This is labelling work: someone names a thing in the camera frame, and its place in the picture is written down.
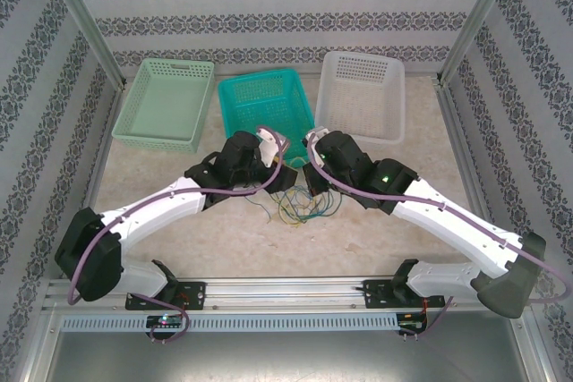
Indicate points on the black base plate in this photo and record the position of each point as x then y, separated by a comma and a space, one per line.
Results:
373, 294
197, 294

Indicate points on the controller circuit board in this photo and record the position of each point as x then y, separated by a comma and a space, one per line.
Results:
165, 321
413, 325

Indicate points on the aluminium frame post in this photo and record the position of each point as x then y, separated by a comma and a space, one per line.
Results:
88, 19
476, 19

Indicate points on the right aluminium frame post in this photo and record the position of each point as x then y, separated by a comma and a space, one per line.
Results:
476, 19

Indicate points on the left controller circuit board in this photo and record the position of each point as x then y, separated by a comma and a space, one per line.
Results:
165, 321

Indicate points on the aluminium floor beam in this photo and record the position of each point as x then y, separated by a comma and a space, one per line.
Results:
452, 122
107, 127

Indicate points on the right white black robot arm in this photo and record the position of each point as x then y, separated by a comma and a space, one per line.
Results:
456, 225

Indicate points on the right controller circuit board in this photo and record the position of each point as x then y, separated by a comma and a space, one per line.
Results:
413, 325

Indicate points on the teal plastic basket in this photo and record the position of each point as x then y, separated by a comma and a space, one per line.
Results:
259, 95

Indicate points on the grey metal front panel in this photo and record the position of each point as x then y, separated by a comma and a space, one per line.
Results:
286, 357

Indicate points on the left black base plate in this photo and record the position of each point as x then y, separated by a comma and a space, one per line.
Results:
197, 294

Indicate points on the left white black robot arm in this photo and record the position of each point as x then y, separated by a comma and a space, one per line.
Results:
147, 216

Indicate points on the left aluminium frame post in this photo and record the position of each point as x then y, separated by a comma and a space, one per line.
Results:
88, 19

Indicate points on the light green plastic basket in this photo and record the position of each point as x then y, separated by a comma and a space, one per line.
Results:
170, 104

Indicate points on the left aluminium floor beam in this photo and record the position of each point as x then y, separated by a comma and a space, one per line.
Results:
107, 127

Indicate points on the right aluminium floor beam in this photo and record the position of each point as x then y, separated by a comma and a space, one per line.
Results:
452, 122

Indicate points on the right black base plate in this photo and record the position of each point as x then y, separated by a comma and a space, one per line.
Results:
373, 294

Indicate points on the aluminium mounting rail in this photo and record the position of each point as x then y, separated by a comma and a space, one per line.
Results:
286, 292

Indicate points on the white plastic basket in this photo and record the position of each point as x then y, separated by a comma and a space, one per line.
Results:
358, 95

